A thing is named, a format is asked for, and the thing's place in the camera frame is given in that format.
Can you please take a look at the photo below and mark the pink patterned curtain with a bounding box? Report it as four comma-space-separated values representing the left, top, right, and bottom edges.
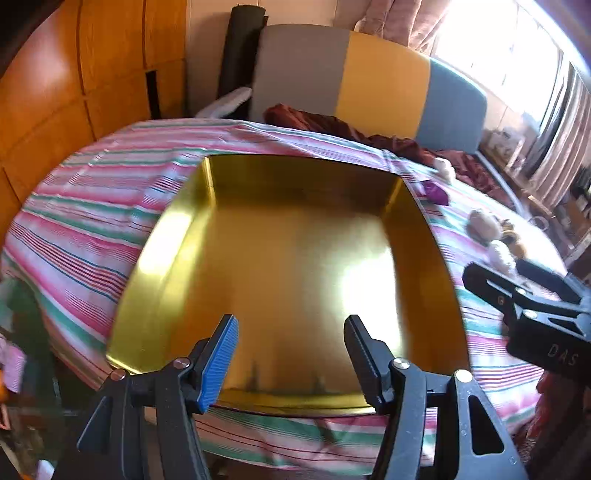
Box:
360, 0, 458, 47

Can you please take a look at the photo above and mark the pale round pouch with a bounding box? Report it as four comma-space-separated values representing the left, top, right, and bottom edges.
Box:
467, 209, 502, 241

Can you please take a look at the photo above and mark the dark shelf clutter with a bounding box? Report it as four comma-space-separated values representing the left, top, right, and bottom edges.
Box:
554, 171, 591, 227

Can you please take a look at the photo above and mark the black rolled mat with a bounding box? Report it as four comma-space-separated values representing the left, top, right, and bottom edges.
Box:
218, 6, 269, 107

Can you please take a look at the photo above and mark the purple snack packet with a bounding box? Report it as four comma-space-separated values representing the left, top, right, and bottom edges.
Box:
418, 180, 451, 206

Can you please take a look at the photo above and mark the wooden wardrobe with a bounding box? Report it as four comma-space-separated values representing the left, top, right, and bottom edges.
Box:
0, 0, 188, 232

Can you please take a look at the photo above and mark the gold patterned snack packet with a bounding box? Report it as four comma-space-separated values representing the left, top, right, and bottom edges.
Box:
499, 219, 529, 257

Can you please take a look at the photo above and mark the pink striped cloth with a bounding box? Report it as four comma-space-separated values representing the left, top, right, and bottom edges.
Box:
0, 335, 26, 394

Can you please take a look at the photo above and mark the cluster of white bottles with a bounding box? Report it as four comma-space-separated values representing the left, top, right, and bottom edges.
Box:
482, 128, 527, 169

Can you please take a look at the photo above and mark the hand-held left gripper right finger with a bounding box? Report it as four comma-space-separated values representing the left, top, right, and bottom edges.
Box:
344, 315, 529, 480

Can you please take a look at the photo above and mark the gold metal tin box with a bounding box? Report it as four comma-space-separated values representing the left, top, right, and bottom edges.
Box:
105, 154, 472, 418

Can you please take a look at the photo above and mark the grey yellow blue headboard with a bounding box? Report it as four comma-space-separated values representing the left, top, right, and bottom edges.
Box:
249, 24, 489, 153

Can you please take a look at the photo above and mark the small white packet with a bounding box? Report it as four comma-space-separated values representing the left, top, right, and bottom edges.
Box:
431, 157, 455, 183

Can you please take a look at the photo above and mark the wooden bedside table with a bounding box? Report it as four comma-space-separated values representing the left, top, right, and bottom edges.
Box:
480, 152, 555, 217

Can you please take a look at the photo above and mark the maroon blanket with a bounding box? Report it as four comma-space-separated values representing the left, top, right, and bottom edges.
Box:
264, 104, 502, 195

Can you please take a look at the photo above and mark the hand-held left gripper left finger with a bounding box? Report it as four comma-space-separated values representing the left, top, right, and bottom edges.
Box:
76, 315, 240, 480

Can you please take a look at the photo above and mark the bright window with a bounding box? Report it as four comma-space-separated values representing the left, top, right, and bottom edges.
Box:
434, 0, 568, 125

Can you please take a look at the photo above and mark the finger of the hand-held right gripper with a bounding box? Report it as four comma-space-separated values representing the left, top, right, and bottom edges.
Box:
516, 258, 583, 304
463, 262, 533, 325

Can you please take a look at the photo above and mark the grey metal bed rail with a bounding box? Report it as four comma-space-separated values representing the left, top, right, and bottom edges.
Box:
475, 151, 525, 210

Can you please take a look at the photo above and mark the white plastic armrest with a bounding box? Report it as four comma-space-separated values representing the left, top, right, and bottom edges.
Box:
196, 87, 252, 118

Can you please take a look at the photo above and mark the striped side curtain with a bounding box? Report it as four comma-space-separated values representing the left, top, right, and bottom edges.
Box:
531, 65, 591, 204

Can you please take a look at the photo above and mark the white crumpled packet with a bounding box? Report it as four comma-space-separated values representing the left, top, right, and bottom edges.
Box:
487, 240, 518, 278

